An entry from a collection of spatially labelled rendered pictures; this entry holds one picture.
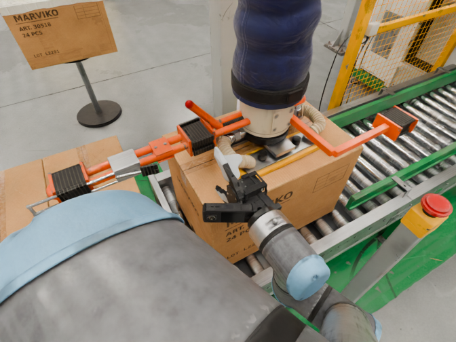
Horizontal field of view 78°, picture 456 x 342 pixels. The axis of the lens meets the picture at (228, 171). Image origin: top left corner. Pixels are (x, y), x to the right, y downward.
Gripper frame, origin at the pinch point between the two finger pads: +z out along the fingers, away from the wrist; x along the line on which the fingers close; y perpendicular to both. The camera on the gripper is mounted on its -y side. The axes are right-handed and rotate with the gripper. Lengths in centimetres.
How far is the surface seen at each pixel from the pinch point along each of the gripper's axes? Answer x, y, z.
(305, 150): -10.7, 35.3, 0.6
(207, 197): -13.0, -1.6, 1.5
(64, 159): -54, -43, 91
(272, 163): -10.4, 21.8, 1.1
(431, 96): -53, 182, 28
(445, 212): -4, 44, -39
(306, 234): -53, 38, -10
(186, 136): 2.8, -1.7, 12.3
